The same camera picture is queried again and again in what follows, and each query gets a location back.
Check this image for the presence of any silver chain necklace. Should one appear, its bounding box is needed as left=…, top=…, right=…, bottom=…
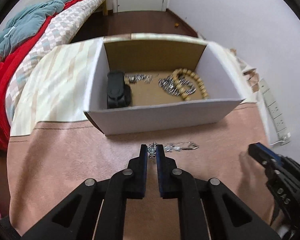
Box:
left=147, top=141, right=199, bottom=158

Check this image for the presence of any black watch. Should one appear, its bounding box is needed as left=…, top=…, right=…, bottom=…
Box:
left=107, top=70, right=132, bottom=109

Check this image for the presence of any silver chain bracelet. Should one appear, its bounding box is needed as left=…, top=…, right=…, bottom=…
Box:
left=126, top=73, right=154, bottom=85

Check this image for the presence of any silver chain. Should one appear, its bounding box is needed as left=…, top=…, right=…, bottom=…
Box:
left=157, top=74, right=197, bottom=97

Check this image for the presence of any wooden bead bracelet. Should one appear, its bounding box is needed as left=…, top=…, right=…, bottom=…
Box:
left=171, top=68, right=210, bottom=101

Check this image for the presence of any white power strip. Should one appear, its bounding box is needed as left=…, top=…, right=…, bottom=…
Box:
left=258, top=79, right=290, bottom=146

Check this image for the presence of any white cardboard box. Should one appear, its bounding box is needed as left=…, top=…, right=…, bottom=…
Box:
left=83, top=37, right=246, bottom=136

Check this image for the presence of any pink and striped table cloth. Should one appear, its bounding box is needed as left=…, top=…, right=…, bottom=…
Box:
left=7, top=34, right=274, bottom=234

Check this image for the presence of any brown checkered fabric bag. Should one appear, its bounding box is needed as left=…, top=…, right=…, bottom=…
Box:
left=230, top=48, right=260, bottom=93

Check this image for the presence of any red blanket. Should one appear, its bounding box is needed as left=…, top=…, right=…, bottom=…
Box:
left=0, top=0, right=82, bottom=151

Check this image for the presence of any checkered bed sheet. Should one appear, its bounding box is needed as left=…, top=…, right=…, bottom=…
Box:
left=5, top=0, right=106, bottom=123

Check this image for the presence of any teal blanket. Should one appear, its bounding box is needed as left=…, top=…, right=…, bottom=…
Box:
left=0, top=0, right=71, bottom=60

